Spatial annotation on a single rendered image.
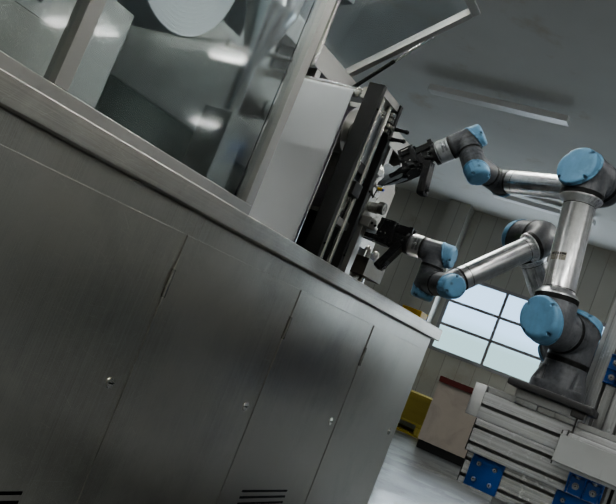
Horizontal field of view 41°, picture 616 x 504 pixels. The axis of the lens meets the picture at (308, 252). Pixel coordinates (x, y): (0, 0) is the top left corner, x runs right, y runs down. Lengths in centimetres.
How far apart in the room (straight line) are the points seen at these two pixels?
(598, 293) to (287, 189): 908
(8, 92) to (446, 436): 806
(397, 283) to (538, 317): 963
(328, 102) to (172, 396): 114
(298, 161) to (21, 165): 135
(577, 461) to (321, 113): 119
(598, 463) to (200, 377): 99
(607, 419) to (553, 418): 23
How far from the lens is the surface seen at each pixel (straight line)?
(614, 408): 248
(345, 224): 237
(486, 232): 1168
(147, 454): 170
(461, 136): 264
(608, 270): 1137
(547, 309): 220
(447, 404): 898
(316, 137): 247
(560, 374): 231
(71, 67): 131
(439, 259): 263
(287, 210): 243
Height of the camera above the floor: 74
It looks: 5 degrees up
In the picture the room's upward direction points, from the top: 22 degrees clockwise
